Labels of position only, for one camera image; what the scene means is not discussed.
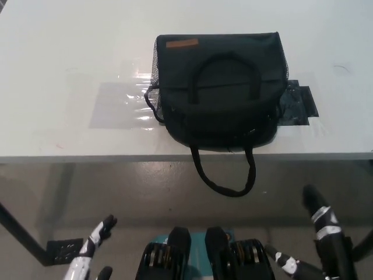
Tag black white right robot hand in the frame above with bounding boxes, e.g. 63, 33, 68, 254
265, 184, 359, 280

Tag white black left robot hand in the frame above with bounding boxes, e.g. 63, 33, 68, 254
62, 214, 118, 280

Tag black soft travel bag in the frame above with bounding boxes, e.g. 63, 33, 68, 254
143, 31, 291, 198

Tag robot legs and feet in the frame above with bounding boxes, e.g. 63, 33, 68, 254
136, 226, 276, 280

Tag black table foot plate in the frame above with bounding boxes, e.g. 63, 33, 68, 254
43, 237, 85, 267

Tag black table leg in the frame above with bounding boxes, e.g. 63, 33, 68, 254
0, 201, 49, 267
351, 230, 373, 256

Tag clear plastic sheet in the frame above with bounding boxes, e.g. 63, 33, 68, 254
88, 59, 164, 131

